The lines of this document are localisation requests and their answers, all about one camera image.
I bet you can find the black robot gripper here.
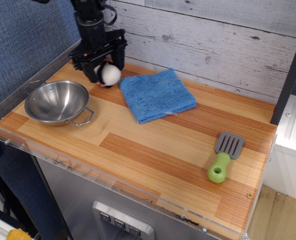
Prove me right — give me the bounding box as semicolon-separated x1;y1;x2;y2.
69;14;127;84

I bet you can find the white plush egg black band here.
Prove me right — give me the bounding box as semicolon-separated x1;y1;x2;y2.
94;61;121;88

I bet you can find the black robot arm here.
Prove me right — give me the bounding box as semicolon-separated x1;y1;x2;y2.
69;0;127;84

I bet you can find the blue folded cloth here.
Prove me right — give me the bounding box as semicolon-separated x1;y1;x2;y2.
119;68;196;124

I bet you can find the clear acrylic front guard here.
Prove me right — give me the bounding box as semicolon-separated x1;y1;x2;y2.
0;129;247;240

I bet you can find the silver dispenser button panel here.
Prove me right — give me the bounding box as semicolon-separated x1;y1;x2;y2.
92;200;155;240

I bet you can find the white ridged side cabinet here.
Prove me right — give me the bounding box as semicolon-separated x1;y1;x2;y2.
263;95;296;199

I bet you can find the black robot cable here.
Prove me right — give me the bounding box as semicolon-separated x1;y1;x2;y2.
103;4;118;26

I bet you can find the stainless steel bowl with handles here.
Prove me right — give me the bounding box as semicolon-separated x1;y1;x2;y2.
25;80;95;127

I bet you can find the grey spatula green handle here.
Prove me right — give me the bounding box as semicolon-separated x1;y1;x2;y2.
207;132;244;184

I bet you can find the dark grey right post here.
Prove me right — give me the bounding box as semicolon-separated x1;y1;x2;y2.
270;52;296;125

